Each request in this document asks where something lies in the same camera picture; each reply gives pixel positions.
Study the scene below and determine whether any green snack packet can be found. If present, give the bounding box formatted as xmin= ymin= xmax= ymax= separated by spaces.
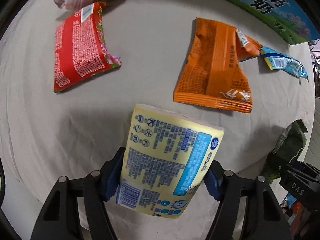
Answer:
xmin=260 ymin=119 xmax=308 ymax=184

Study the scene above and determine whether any orange snack packet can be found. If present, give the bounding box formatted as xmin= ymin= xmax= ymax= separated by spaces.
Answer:
xmin=173 ymin=17 xmax=262 ymax=113

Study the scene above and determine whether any light blue snack bar packet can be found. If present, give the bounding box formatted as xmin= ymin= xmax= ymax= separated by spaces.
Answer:
xmin=260 ymin=46 xmax=309 ymax=80

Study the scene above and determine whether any red snack packet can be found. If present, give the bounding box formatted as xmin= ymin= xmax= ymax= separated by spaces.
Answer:
xmin=54 ymin=2 xmax=122 ymax=93

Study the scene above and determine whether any open cardboard milk box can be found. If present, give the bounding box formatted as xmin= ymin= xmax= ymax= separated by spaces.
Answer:
xmin=227 ymin=0 xmax=319 ymax=45

